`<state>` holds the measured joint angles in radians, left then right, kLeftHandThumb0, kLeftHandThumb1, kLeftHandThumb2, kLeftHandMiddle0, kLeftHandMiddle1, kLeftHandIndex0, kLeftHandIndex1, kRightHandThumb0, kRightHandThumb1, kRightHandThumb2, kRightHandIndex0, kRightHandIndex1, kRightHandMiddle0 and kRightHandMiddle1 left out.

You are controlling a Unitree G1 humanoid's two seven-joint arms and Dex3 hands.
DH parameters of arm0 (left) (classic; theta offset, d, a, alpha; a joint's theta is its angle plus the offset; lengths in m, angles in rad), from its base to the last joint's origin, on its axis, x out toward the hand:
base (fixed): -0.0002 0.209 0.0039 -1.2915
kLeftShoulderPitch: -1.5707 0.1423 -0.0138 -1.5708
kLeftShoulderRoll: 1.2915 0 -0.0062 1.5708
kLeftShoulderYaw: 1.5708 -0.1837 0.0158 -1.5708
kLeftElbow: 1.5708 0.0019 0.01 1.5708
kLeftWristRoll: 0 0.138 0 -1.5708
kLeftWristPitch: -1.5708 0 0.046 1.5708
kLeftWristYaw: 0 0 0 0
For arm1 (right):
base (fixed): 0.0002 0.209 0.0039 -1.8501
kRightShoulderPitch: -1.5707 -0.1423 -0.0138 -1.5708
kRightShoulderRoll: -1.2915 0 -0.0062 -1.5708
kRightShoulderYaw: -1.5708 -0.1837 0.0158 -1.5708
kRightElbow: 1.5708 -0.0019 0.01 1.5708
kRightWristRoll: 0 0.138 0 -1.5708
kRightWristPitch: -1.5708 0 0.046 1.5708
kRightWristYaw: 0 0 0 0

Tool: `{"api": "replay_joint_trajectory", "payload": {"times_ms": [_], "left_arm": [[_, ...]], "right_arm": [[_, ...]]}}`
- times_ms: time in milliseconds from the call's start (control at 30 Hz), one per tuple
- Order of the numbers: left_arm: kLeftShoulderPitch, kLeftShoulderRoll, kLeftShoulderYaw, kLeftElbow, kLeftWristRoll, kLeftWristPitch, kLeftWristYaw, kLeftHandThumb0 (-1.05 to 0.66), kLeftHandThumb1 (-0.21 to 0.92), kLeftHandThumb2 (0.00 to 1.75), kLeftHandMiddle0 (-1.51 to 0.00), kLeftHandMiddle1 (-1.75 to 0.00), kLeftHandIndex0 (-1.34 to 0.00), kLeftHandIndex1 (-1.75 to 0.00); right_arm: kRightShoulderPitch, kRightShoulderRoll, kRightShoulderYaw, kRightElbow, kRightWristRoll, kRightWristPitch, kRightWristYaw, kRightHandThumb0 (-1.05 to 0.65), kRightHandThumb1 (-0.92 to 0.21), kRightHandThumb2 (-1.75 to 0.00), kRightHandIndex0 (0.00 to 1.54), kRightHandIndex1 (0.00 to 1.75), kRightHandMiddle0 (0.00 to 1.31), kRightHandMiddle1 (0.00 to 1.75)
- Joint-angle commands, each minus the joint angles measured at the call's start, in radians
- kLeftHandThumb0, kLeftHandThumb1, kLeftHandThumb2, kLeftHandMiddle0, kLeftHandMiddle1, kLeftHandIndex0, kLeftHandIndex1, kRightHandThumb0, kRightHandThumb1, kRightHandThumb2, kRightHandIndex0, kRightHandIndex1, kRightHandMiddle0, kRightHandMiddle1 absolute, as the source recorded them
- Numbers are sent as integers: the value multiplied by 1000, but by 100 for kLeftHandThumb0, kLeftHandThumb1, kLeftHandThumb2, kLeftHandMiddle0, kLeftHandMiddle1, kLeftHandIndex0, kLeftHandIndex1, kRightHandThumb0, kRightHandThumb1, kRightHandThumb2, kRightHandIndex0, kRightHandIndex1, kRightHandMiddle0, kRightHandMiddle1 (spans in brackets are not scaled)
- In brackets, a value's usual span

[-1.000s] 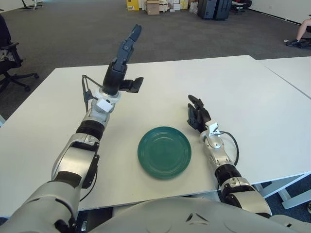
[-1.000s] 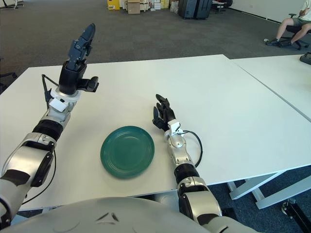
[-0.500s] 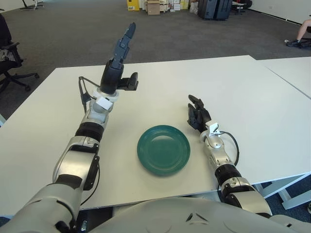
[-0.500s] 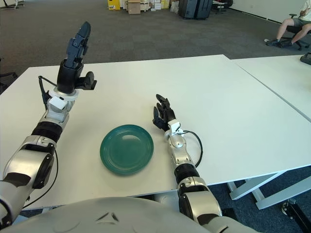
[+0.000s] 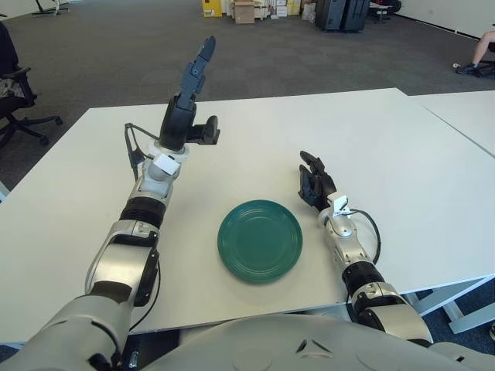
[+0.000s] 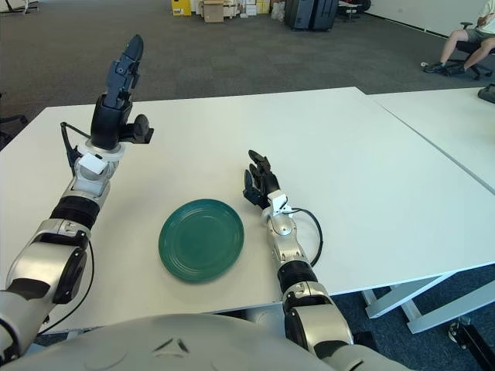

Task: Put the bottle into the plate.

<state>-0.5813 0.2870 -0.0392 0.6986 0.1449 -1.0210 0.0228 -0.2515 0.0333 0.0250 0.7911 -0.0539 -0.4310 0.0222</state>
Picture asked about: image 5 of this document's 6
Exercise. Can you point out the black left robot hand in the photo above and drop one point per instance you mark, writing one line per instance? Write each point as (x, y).
(178, 120)

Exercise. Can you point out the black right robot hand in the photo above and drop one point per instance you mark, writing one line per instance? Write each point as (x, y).
(315, 183)

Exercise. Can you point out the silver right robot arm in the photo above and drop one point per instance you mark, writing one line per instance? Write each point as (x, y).
(386, 309)

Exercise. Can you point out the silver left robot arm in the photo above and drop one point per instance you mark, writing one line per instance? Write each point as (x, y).
(127, 263)

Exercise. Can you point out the green round plate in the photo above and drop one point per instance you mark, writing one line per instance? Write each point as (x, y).
(259, 241)

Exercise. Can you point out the yellow cardboard box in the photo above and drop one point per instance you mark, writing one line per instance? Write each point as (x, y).
(212, 7)

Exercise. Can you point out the brown cardboard box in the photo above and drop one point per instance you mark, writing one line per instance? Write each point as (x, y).
(244, 13)

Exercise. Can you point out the stack of white boxes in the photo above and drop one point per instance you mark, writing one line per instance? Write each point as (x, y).
(278, 7)

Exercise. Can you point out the empty black office chair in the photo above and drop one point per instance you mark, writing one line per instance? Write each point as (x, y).
(15, 96)

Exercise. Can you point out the grey robot torso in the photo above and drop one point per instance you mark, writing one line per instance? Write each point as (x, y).
(270, 344)

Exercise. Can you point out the white bag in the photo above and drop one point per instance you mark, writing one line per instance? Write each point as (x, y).
(309, 11)

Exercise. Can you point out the black chair with red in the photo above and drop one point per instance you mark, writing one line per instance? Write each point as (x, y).
(383, 7)

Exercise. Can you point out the seated person in shorts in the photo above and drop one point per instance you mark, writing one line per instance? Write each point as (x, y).
(483, 44)

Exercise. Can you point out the white table leg frame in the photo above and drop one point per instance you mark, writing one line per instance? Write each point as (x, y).
(444, 299)

